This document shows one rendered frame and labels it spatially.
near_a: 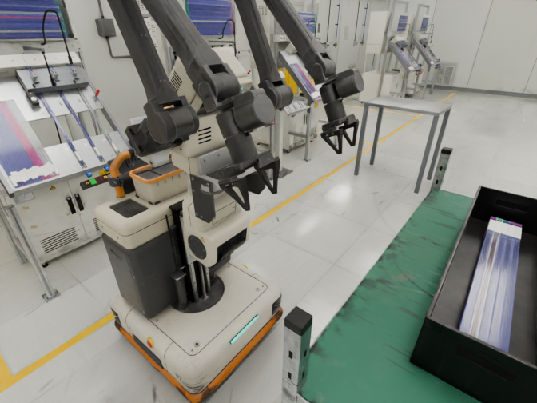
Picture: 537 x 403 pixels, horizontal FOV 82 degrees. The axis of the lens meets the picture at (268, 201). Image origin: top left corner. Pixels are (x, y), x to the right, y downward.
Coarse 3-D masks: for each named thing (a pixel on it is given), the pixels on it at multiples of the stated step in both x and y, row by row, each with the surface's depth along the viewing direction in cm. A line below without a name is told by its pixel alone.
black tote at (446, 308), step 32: (480, 192) 86; (480, 224) 87; (448, 288) 66; (448, 320) 58; (512, 320) 58; (416, 352) 50; (448, 352) 47; (480, 352) 43; (512, 352) 53; (480, 384) 45; (512, 384) 42
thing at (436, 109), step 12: (384, 96) 334; (396, 108) 291; (408, 108) 284; (420, 108) 284; (432, 108) 284; (444, 108) 284; (432, 120) 275; (444, 120) 305; (360, 132) 324; (432, 132) 279; (360, 144) 329; (360, 156) 336; (372, 156) 369; (420, 168) 297; (432, 168) 329; (420, 180) 302
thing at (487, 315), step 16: (496, 224) 81; (512, 224) 81; (496, 240) 75; (512, 240) 75; (480, 256) 69; (496, 256) 69; (512, 256) 69; (480, 272) 65; (496, 272) 65; (512, 272) 65; (480, 288) 61; (496, 288) 61; (512, 288) 61; (464, 304) 61; (480, 304) 57; (496, 304) 57; (512, 304) 57; (464, 320) 54; (480, 320) 54; (496, 320) 54; (480, 336) 51; (496, 336) 51
